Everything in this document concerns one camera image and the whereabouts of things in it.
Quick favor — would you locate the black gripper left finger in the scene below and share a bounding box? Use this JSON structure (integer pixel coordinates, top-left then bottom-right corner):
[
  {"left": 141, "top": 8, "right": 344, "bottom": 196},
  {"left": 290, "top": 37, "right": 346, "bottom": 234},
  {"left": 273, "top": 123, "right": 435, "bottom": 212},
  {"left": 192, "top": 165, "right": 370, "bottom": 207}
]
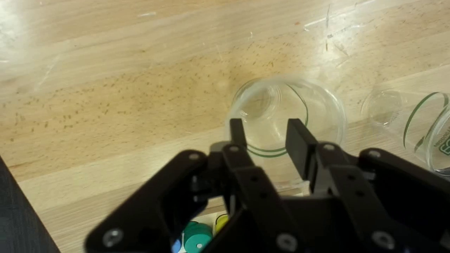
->
[{"left": 83, "top": 117, "right": 307, "bottom": 253}]

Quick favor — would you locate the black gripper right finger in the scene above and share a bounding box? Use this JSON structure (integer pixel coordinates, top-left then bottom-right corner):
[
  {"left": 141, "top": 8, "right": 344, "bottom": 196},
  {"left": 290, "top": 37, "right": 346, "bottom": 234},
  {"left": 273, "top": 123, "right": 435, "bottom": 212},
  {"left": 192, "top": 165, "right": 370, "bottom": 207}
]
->
[{"left": 286, "top": 117, "right": 450, "bottom": 253}]

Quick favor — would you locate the clear plastic cup green logo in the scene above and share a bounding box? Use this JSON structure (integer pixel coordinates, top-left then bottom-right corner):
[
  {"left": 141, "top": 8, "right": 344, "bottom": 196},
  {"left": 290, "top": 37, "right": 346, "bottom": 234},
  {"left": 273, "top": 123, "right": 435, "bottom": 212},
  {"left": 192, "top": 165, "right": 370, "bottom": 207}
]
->
[
  {"left": 363, "top": 88, "right": 450, "bottom": 172},
  {"left": 230, "top": 75, "right": 346, "bottom": 160},
  {"left": 227, "top": 74, "right": 349, "bottom": 188}
]

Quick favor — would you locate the blue toy cylinder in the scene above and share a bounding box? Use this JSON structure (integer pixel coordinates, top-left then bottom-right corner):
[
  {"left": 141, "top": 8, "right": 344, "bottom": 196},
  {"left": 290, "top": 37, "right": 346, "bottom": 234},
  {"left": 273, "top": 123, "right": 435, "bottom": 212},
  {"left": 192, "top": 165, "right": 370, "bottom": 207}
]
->
[{"left": 169, "top": 237, "right": 186, "bottom": 253}]

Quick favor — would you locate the green toy cylinder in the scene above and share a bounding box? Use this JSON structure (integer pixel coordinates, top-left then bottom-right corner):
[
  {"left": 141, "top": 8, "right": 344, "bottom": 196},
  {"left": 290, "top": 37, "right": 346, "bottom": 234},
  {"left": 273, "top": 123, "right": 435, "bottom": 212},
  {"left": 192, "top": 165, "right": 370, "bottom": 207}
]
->
[{"left": 182, "top": 220, "right": 214, "bottom": 253}]

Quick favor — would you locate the yellow toy cylinder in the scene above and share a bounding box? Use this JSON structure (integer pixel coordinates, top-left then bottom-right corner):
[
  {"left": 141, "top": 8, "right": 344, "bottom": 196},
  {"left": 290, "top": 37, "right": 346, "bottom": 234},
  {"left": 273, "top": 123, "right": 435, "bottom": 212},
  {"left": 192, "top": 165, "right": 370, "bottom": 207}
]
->
[{"left": 213, "top": 212, "right": 231, "bottom": 235}]

